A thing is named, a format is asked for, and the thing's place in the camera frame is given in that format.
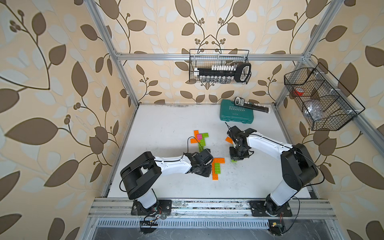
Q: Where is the green brick long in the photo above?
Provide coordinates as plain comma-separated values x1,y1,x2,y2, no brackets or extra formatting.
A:
214,163,221,175
200,139,206,147

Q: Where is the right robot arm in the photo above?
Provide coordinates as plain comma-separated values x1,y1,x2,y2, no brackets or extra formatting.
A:
227,126,319,208

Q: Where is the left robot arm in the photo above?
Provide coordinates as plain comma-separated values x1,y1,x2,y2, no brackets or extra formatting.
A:
119,149,214,210

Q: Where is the green tool case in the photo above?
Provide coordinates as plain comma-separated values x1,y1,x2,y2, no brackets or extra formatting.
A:
220,100,254,124

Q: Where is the clear plastic bag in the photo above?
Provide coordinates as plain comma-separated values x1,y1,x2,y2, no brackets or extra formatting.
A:
303,100,326,121

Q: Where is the red tape roll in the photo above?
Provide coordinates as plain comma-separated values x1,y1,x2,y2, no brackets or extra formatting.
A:
293,88,305,97

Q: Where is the socket rail on case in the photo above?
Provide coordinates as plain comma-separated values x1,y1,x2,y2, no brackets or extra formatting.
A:
234,97,270,114

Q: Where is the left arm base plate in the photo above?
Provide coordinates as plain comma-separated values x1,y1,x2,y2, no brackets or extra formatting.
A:
131,200,172,218

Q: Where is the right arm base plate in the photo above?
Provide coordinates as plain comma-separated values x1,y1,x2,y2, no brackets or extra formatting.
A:
249,200,293,217

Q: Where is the socket rail in basket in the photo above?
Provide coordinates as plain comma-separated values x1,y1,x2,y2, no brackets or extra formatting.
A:
191,63,252,85

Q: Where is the right wire basket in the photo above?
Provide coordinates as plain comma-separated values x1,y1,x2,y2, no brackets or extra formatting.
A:
284,63,366,131

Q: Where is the wire basket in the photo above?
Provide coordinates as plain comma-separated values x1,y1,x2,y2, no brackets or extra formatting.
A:
284,63,366,131
189,49,252,85

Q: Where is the back wire basket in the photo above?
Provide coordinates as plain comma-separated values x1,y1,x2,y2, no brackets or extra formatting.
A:
189,49,252,85

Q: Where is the aluminium front rail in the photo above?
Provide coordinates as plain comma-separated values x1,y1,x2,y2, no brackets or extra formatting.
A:
89,198,337,220

